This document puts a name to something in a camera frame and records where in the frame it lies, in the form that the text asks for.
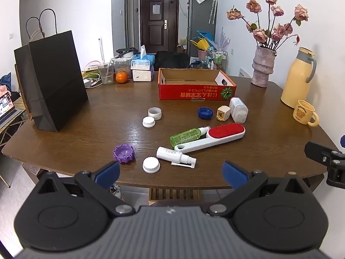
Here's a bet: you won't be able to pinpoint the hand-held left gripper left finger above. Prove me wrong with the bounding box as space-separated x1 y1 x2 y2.
36 161 136 217

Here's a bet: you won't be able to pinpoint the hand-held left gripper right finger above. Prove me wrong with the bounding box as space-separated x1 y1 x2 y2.
206 161 310 217

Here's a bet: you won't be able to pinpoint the purple bottle cap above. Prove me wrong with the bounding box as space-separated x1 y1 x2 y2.
113 144 135 164

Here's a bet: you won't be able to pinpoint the red and white lint brush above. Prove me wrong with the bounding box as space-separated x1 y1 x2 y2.
174 123 246 153

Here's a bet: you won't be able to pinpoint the green spray bottle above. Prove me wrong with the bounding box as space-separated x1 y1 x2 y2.
170 126 211 146

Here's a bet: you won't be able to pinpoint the white spray bottle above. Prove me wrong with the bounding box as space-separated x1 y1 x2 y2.
156 146 197 169

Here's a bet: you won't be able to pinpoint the translucent white bottle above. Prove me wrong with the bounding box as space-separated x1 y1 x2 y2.
229 97 249 124

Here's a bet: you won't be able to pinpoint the blue bottle cap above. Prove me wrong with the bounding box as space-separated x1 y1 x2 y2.
198 107 213 120

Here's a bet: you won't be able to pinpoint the red cardboard box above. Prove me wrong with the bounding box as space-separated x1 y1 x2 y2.
158 68 237 101

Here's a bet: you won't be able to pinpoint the large white cap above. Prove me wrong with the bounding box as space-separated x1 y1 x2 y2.
143 157 160 173

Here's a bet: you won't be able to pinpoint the yellow bear mug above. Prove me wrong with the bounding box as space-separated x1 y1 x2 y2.
292 99 320 127

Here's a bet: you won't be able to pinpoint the beige power adapter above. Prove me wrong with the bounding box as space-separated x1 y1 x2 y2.
217 106 232 122

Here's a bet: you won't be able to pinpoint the yellow thermos jug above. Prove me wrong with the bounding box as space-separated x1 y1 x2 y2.
281 47 317 109

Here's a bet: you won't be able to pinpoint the glass cup with straw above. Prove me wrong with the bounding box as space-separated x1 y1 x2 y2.
97 63 115 85

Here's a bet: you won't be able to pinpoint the textured pink vase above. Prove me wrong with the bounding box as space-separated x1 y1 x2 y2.
251 45 277 88

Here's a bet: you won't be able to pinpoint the white tissue pack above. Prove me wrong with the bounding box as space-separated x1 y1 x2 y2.
132 69 154 82

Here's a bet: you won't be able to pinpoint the wooden slatted side table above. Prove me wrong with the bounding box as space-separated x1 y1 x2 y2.
0 96 29 147

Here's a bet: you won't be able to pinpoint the black paper bag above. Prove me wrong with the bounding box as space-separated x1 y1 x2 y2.
13 8 89 133

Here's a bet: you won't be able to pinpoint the clear plastic food container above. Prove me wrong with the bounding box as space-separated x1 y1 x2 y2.
113 56 133 79

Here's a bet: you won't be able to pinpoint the brown paper bag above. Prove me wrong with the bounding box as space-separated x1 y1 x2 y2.
14 16 46 122

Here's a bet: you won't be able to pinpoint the metal trolley with bottles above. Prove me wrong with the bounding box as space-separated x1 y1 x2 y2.
207 49 229 70

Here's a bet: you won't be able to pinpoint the blue tissue pack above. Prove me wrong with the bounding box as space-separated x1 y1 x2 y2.
130 45 156 71

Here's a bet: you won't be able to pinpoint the laptop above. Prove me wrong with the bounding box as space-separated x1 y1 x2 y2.
0 91 22 128

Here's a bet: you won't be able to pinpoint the black chair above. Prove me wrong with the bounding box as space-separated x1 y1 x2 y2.
153 50 191 69

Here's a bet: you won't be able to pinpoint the dried pink roses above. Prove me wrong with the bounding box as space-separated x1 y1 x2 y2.
226 0 309 52

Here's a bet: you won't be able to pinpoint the purple feather decoration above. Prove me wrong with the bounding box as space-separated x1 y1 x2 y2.
218 27 231 51

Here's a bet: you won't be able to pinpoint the blue and yellow plastic items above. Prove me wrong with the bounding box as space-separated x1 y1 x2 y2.
190 30 216 52

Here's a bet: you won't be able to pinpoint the blue cloth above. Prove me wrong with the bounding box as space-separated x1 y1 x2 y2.
0 72 12 93

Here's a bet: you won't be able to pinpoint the dark brown door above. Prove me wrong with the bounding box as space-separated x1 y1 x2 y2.
140 0 180 55

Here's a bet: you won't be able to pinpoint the grey refrigerator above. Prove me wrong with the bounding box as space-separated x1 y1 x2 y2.
187 0 218 58

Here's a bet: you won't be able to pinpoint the hanging folded umbrellas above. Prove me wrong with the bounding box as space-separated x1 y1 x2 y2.
208 0 218 25

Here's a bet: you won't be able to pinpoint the white charger with cable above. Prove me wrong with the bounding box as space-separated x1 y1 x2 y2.
83 78 102 88

